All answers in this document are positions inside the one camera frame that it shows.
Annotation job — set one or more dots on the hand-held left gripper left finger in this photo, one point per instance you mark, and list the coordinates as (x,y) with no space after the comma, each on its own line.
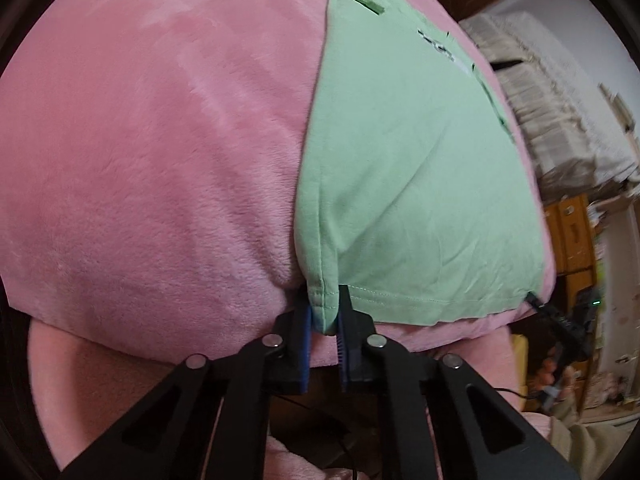
(302,355)

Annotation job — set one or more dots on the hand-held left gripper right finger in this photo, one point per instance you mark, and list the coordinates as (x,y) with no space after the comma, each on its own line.
(345,355)

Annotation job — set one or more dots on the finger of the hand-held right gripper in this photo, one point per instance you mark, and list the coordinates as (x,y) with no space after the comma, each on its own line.
(547,312)

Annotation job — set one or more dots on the green t-shirt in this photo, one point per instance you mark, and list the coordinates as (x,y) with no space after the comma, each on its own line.
(410,185)

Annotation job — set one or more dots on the yellow object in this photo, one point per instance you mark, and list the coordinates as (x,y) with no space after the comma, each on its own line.
(520,370)

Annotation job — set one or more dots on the wooden drawer chest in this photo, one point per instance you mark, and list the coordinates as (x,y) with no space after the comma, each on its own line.
(570,235)

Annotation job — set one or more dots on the beige cloth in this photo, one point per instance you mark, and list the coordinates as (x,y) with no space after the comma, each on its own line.
(595,445)

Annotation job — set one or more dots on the pink fleece cloth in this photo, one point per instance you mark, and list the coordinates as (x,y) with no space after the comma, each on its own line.
(100,375)

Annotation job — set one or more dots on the cream lace furniture cover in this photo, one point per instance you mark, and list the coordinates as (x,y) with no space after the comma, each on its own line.
(560,105)

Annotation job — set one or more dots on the pink fleece bed blanket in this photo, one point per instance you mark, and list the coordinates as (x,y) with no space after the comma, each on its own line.
(150,160)

